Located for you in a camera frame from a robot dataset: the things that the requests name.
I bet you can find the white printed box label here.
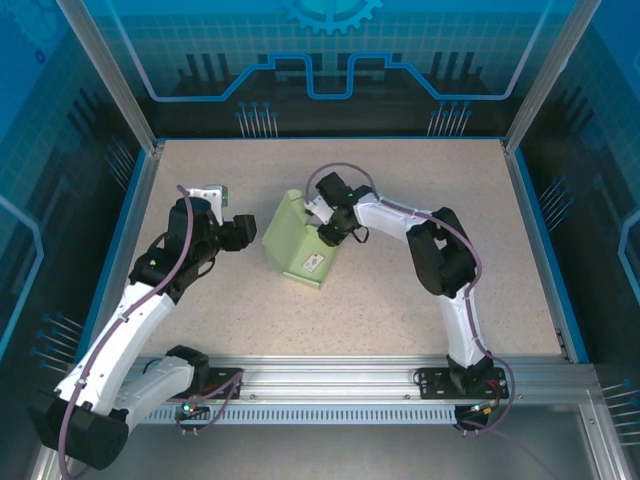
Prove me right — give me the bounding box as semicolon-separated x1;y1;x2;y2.
301;251;328;274

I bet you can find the green paper box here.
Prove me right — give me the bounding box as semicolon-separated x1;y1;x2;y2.
260;188;339;292

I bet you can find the blue table edge strip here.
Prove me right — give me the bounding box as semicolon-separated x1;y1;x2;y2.
510;148;592;365
73;148;151;365

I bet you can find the blue printed acrylic panel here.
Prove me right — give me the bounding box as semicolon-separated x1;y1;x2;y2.
0;0;146;376
519;0;640;381
114;0;556;139

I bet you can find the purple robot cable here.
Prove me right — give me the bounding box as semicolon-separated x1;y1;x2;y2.
58;183;246;480
303;162;516;435

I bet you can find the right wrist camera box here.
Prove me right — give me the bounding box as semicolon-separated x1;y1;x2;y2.
303;196;332;226

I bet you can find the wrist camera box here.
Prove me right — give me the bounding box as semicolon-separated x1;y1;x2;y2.
303;196;332;226
188;183;234;209

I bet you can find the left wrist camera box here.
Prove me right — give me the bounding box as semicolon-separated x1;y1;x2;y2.
188;183;234;209

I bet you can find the aluminium side rail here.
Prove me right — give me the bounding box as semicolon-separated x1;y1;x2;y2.
501;139;571;362
84;141;167;364

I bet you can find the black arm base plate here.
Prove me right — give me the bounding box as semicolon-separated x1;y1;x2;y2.
202;367;245;401
416;365;511;401

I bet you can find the aluminium mounting rail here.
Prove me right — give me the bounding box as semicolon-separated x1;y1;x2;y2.
97;354;601;401

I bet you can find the cable connector with green light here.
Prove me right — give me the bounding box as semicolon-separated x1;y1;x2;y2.
467;399;504;419
175;399;211;420

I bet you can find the slotted grey cable duct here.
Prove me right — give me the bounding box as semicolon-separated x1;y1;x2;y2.
137;405;460;426

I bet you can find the aluminium frame post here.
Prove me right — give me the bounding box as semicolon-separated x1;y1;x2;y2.
502;0;604;155
54;0;167;154

